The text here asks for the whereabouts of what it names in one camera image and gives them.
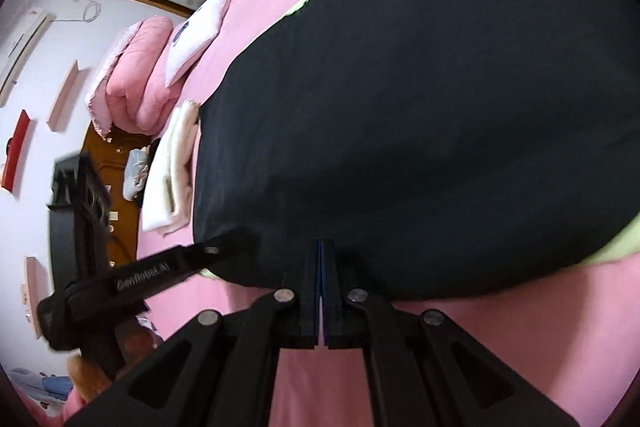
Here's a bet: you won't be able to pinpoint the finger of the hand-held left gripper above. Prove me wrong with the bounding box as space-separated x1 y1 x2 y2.
150 227 261 288

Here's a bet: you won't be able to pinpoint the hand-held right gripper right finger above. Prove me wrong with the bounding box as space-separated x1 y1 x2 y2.
320 239 581 427

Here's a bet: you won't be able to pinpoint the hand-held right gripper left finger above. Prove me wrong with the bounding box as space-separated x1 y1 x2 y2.
65 239 321 427

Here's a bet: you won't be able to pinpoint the green and black jacket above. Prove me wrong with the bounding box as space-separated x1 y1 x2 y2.
192 0 640 303

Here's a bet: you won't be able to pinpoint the folded cream clothes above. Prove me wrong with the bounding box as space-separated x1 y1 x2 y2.
141 99 201 235

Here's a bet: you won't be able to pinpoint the person's left hand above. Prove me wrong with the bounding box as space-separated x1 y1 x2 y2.
67 322 161 400

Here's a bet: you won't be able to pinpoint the grey patterned cloth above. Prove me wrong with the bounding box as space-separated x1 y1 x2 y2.
122 147 151 200

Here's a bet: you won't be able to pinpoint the wooden headboard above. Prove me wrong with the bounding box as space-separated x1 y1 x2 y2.
80 122 161 268

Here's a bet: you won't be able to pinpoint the grey blue cloth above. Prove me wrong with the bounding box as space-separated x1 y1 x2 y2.
7 367 73 408

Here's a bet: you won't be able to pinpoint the pink bed blanket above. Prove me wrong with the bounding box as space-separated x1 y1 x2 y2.
135 0 640 427

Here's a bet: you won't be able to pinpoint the folded pink quilt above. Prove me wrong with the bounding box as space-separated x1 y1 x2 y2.
85 14 176 140

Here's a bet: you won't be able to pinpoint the white air conditioner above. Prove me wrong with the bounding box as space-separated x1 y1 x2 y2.
0 7 53 108

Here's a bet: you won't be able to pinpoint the white printed pillow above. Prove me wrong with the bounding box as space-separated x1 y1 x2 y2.
162 0 236 88

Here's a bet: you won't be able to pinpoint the pink wall shelf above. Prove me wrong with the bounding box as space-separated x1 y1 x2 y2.
22 256 51 340
46 59 81 132

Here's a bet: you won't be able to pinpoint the red wall shelf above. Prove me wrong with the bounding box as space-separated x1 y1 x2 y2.
0 109 32 192

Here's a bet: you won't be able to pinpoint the white wall cable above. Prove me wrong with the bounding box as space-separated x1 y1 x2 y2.
52 0 101 24

